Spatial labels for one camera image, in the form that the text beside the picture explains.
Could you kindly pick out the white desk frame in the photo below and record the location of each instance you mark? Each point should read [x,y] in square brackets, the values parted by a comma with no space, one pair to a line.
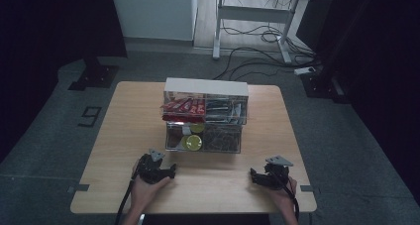
[254,13]

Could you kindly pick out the green lid cup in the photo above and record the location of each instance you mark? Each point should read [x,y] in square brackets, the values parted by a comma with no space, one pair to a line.
[197,128]

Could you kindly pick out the person's right hand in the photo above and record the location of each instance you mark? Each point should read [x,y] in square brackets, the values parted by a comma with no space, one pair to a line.
[285,198]

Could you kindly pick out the pile of dark small packets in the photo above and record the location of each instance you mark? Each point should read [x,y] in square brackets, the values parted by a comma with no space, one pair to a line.
[221,139]

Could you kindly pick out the dark curtain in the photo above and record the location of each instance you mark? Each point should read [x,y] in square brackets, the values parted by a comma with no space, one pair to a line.
[39,36]
[383,53]

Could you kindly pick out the black stand base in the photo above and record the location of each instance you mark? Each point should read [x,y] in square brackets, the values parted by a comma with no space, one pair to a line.
[325,86]
[95,76]

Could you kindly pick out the person's left hand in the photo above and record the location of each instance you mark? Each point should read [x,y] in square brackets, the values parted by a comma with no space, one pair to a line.
[143,193]

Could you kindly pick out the row of dark packets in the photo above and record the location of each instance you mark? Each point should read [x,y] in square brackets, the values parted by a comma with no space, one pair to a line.
[224,111]

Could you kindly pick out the clear acrylic organizer box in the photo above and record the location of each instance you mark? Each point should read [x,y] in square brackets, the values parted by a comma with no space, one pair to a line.
[206,86]

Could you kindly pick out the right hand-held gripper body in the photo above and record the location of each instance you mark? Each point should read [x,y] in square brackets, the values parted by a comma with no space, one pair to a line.
[275,177]

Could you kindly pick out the white cabinet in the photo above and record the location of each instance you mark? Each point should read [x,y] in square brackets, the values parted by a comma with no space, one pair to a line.
[153,12]

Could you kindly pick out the grey tape piece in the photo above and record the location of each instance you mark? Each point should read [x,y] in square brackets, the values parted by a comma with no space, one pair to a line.
[308,188]
[79,188]

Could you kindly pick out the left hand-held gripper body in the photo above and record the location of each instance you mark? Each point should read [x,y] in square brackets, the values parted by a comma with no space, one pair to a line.
[148,170]

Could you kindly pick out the yellow round container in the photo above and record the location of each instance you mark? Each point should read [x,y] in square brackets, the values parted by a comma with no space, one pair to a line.
[194,142]

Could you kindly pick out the white power strip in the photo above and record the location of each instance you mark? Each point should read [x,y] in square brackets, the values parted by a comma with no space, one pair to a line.
[304,70]

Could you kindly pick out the row of red snack packets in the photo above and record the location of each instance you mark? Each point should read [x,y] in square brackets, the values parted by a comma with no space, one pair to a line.
[185,106]

